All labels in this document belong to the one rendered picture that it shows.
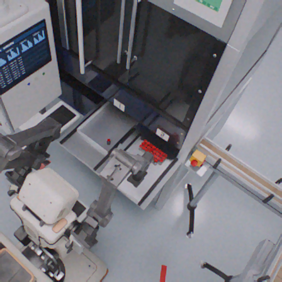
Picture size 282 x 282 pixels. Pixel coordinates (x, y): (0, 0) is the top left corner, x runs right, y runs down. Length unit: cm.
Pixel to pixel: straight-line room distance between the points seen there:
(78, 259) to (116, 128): 97
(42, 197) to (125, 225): 147
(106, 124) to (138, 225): 102
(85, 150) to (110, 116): 31
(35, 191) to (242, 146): 241
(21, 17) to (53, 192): 93
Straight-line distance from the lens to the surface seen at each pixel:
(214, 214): 289
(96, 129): 203
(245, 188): 203
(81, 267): 232
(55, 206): 129
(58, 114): 219
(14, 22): 174
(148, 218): 273
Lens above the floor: 257
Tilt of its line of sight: 59 degrees down
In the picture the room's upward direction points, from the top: 7 degrees clockwise
